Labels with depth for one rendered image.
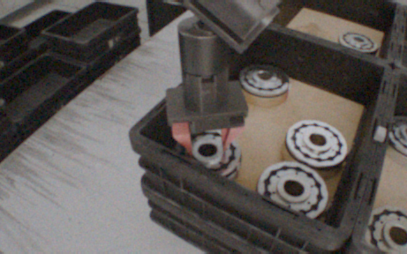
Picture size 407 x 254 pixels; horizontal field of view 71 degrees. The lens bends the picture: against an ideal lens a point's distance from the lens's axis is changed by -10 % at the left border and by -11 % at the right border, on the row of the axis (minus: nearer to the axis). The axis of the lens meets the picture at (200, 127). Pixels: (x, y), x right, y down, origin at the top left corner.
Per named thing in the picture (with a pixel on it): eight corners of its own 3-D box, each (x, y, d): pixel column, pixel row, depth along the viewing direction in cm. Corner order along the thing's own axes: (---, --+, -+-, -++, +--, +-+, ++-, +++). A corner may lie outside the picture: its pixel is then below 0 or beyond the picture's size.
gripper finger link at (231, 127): (189, 136, 50) (184, 88, 44) (233, 130, 51) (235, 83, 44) (193, 169, 45) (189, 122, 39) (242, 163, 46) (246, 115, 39)
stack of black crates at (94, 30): (104, 123, 156) (83, 44, 124) (64, 105, 166) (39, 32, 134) (149, 80, 181) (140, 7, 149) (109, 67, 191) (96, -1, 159)
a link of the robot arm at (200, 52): (165, 22, 32) (214, 32, 30) (197, 0, 37) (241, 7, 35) (171, 76, 37) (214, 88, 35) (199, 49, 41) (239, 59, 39)
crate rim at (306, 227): (339, 256, 31) (347, 246, 30) (124, 147, 43) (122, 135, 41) (388, 76, 55) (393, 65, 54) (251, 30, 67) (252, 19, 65)
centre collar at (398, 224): (407, 260, 35) (410, 258, 34) (375, 242, 37) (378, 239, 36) (417, 232, 37) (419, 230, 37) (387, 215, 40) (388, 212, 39)
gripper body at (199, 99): (166, 98, 44) (160, 53, 39) (237, 91, 45) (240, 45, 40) (169, 130, 40) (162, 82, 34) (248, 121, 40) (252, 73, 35)
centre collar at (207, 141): (211, 169, 45) (211, 167, 45) (184, 154, 48) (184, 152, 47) (229, 148, 48) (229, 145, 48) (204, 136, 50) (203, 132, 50)
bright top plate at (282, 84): (275, 103, 57) (276, 100, 57) (229, 83, 61) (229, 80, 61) (297, 77, 63) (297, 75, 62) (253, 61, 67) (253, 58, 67)
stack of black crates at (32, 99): (47, 178, 131) (17, 123, 107) (9, 153, 141) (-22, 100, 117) (103, 123, 156) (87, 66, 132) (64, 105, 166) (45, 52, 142)
